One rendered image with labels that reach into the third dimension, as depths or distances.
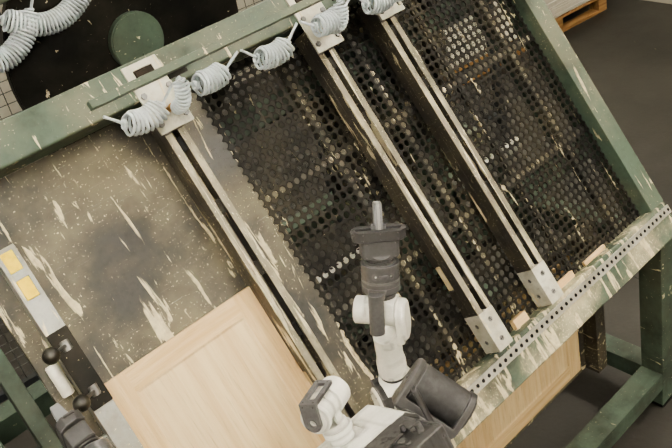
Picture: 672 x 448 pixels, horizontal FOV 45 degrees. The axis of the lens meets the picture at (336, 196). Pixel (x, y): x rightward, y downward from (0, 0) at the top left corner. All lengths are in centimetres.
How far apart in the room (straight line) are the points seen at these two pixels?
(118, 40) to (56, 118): 63
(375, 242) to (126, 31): 116
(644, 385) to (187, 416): 192
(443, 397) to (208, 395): 62
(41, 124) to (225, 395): 78
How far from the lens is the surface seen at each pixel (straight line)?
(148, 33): 264
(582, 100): 294
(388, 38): 250
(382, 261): 181
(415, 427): 158
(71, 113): 203
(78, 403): 186
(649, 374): 344
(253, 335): 212
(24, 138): 199
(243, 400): 211
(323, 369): 216
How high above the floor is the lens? 256
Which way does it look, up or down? 29 degrees down
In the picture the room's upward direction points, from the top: 14 degrees counter-clockwise
